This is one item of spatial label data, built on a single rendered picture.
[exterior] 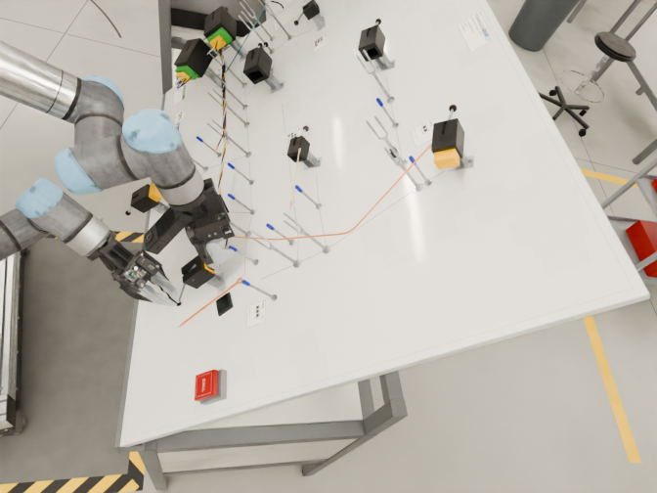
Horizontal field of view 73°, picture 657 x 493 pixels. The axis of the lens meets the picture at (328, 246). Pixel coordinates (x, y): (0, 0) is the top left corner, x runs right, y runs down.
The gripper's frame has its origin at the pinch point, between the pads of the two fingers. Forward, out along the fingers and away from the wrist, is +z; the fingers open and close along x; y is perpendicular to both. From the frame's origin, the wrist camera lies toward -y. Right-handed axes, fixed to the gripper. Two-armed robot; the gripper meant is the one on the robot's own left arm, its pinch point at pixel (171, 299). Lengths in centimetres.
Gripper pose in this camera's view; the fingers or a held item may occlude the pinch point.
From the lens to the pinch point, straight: 107.6
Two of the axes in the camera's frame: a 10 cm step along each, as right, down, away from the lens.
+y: 6.4, -0.1, -7.7
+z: 6.0, 6.4, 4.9
